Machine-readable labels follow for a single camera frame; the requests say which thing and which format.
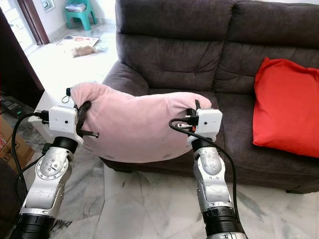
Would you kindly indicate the small black device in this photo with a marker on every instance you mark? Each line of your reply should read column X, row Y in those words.
column 68, row 91

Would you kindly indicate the light orange cat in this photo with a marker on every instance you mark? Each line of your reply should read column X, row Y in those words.
column 83, row 51

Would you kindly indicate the red printed cardboard box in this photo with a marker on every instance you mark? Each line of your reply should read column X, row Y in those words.
column 5, row 134

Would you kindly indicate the black charger with green light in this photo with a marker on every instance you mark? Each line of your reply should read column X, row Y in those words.
column 14, row 108

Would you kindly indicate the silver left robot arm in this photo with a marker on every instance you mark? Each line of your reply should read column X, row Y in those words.
column 50, row 174

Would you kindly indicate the dark brown fabric sofa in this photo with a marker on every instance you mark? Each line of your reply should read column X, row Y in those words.
column 179, row 50

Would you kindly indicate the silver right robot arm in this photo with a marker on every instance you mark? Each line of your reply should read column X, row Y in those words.
column 212, row 172

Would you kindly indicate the dark brown armchair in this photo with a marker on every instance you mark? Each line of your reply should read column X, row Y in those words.
column 7, row 199

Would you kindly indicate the brown wooden door frame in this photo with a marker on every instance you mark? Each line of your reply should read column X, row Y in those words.
column 35, row 22

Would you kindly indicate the dark wooden cabinet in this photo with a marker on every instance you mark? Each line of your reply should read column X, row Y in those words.
column 20, row 69

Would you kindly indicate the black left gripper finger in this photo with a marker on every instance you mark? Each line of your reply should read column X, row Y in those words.
column 79, row 122

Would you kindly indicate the flat printed cardboard sheet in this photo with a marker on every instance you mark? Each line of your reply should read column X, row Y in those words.
column 79, row 40

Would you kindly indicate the stack of papers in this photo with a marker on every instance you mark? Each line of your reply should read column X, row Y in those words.
column 76, row 7

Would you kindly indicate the pink pillow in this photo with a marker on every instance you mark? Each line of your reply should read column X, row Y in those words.
column 139, row 124

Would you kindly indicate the red pillow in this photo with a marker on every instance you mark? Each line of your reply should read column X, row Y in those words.
column 286, row 107

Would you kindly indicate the teal plastic chair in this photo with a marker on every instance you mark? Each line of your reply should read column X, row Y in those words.
column 84, row 19

